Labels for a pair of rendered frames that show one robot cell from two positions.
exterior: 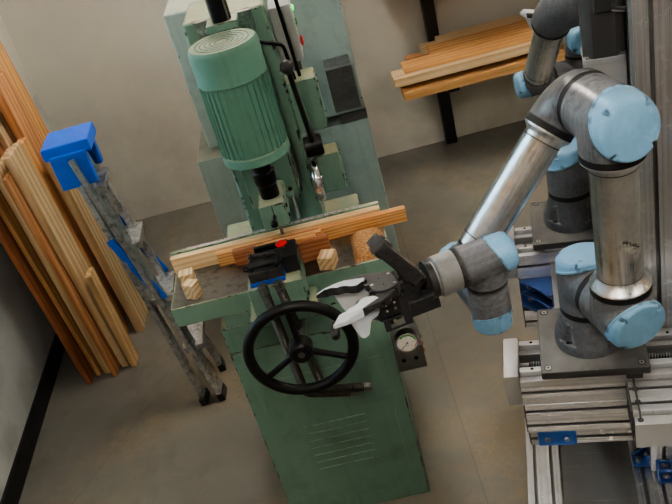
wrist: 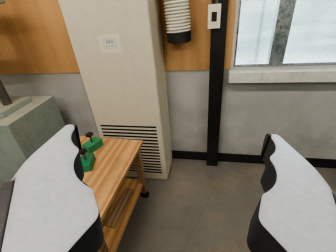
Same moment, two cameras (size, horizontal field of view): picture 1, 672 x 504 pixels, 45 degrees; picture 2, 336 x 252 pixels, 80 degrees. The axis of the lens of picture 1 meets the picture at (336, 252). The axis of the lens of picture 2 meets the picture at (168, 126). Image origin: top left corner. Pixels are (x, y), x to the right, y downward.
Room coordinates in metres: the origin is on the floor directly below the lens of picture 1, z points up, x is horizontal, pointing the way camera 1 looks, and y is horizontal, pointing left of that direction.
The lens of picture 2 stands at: (1.18, -0.06, 1.30)
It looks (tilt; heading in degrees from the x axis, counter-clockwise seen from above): 32 degrees down; 100
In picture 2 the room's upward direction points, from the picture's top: 5 degrees counter-clockwise
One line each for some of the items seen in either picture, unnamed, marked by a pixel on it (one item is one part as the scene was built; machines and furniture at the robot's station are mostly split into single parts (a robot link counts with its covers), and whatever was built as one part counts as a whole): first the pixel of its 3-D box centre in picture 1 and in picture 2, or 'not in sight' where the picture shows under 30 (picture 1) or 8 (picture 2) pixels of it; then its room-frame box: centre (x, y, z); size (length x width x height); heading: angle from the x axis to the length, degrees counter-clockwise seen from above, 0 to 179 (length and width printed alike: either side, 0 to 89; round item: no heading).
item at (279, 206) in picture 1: (275, 206); not in sight; (1.98, 0.12, 1.03); 0.14 x 0.07 x 0.09; 176
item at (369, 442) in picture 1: (329, 367); not in sight; (2.08, 0.12, 0.35); 0.58 x 0.45 x 0.71; 176
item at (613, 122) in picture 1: (615, 220); not in sight; (1.24, -0.51, 1.19); 0.15 x 0.12 x 0.55; 8
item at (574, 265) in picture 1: (586, 277); not in sight; (1.37, -0.49, 0.98); 0.13 x 0.12 x 0.14; 8
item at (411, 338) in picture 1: (406, 341); not in sight; (1.74, -0.12, 0.65); 0.06 x 0.04 x 0.08; 86
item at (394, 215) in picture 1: (311, 236); not in sight; (1.96, 0.05, 0.92); 0.54 x 0.02 x 0.04; 86
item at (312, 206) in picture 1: (260, 124); not in sight; (2.25, 0.11, 1.16); 0.22 x 0.22 x 0.72; 86
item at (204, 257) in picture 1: (276, 239); not in sight; (1.99, 0.15, 0.92); 0.60 x 0.02 x 0.05; 86
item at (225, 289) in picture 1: (282, 280); not in sight; (1.86, 0.16, 0.87); 0.61 x 0.30 x 0.06; 86
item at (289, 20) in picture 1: (285, 29); not in sight; (2.27, -0.03, 1.40); 0.10 x 0.06 x 0.16; 176
